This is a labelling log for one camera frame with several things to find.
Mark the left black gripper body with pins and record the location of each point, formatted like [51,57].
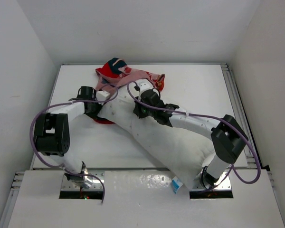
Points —
[95,108]

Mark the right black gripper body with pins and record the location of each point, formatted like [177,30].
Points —
[137,109]

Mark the white pillow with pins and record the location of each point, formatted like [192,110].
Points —
[181,151]

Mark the red patterned pillowcase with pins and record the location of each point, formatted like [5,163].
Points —
[120,110]

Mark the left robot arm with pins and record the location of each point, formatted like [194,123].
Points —
[51,129]

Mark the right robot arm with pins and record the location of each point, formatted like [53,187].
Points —
[227,137]

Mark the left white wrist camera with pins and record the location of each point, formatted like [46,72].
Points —
[102,96]

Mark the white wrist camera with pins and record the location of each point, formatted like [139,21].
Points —
[102,96]
[142,85]

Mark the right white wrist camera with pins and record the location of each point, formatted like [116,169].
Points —
[142,85]

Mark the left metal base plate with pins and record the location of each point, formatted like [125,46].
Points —
[92,182]

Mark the metal base plate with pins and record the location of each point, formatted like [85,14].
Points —
[92,182]
[222,184]

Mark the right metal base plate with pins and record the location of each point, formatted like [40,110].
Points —
[222,184]

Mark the aluminium frame rail right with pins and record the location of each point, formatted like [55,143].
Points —
[236,102]

